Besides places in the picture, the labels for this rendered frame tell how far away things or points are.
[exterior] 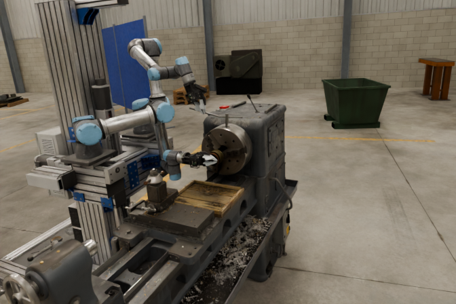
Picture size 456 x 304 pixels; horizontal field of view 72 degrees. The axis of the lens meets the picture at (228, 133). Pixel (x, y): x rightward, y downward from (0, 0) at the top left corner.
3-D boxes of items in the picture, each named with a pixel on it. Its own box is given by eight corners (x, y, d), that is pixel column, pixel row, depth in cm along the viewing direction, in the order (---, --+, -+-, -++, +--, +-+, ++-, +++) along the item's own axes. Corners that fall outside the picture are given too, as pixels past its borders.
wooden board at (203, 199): (193, 184, 205) (193, 178, 204) (244, 193, 189) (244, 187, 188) (165, 206, 179) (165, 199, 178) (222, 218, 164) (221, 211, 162)
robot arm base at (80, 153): (69, 157, 179) (66, 140, 177) (90, 148, 192) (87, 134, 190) (89, 160, 173) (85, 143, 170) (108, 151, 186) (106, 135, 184)
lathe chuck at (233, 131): (207, 164, 218) (207, 121, 208) (249, 174, 205) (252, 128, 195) (201, 169, 210) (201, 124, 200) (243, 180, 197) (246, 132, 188)
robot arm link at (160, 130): (142, 100, 197) (157, 170, 212) (147, 102, 188) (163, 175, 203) (159, 96, 202) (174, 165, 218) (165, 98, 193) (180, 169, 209)
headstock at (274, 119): (235, 144, 280) (233, 102, 269) (288, 150, 260) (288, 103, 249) (202, 169, 229) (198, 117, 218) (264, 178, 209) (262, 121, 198)
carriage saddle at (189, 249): (148, 211, 174) (148, 201, 173) (223, 228, 154) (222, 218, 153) (108, 241, 149) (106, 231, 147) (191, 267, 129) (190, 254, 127)
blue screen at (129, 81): (93, 108, 981) (79, 30, 916) (118, 104, 1025) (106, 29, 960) (140, 134, 656) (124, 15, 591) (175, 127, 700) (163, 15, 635)
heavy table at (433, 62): (414, 91, 974) (418, 58, 947) (430, 90, 962) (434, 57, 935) (431, 100, 826) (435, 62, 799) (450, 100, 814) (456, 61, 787)
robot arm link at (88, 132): (77, 142, 173) (169, 116, 197) (81, 150, 160) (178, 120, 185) (70, 122, 169) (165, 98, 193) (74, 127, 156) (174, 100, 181)
